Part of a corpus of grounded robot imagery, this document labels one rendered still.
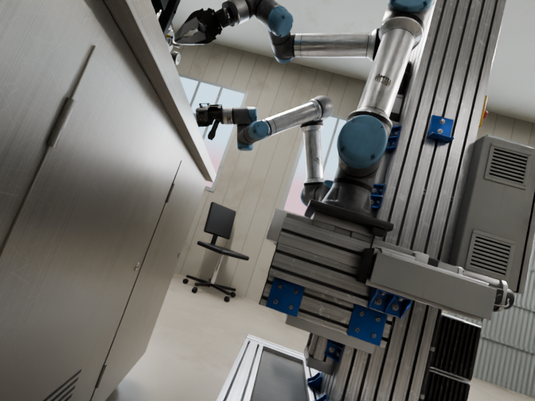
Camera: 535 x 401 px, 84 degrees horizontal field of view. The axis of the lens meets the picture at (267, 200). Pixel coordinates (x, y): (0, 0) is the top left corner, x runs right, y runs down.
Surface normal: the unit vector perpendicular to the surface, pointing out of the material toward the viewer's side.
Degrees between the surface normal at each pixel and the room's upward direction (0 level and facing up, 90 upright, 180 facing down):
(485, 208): 90
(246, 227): 90
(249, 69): 90
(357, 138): 97
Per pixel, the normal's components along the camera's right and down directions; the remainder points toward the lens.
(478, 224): -0.06, -0.18
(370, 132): -0.29, -0.11
